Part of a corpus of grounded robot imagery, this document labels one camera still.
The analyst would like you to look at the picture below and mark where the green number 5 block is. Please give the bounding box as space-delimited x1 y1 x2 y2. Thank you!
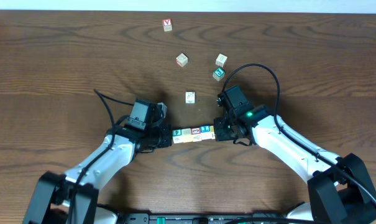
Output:
172 129 183 144

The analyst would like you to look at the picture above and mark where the yellow top wooden block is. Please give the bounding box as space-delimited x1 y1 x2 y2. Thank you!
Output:
209 126 216 139

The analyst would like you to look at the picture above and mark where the plain beige wooden block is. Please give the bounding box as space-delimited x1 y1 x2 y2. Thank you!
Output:
181 128 193 143

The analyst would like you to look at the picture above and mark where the blue letter I block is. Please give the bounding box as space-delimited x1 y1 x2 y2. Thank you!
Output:
200 126 212 140

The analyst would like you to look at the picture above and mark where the red number 3 block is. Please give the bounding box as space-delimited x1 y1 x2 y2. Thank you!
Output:
191 128 202 142

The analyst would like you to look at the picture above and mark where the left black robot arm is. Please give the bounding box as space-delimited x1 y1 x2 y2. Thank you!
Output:
23 100 172 223

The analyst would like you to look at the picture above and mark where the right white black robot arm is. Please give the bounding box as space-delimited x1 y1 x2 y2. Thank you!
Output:
214 102 376 223

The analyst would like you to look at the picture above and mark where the white airplane picture block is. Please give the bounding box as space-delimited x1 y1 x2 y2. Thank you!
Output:
185 91 196 104

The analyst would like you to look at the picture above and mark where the green J letter block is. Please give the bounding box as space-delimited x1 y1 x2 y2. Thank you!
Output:
213 67 226 82

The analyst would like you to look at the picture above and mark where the plain wooden picture block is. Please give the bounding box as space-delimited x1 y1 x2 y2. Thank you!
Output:
216 54 227 67

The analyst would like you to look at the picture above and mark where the red U side block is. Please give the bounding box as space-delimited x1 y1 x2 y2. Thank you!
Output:
176 53 188 67

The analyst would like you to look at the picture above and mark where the red V letter block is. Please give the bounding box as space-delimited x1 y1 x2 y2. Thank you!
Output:
162 19 173 32

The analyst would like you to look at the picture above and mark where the right black cable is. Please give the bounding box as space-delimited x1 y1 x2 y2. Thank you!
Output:
221 63 376 224

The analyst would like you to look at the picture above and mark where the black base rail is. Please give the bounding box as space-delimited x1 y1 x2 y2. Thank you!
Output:
116 213 285 224

